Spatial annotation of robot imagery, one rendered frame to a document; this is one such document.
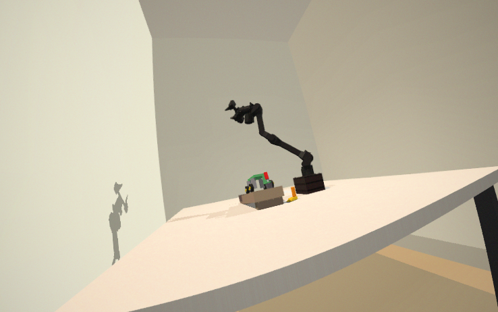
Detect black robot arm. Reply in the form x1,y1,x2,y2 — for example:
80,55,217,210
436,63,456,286
233,102,315,177

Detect yellow chock with orange handle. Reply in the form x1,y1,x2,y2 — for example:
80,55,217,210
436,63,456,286
287,186,298,202

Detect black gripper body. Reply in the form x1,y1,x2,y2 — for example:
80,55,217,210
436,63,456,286
228,100,245,124

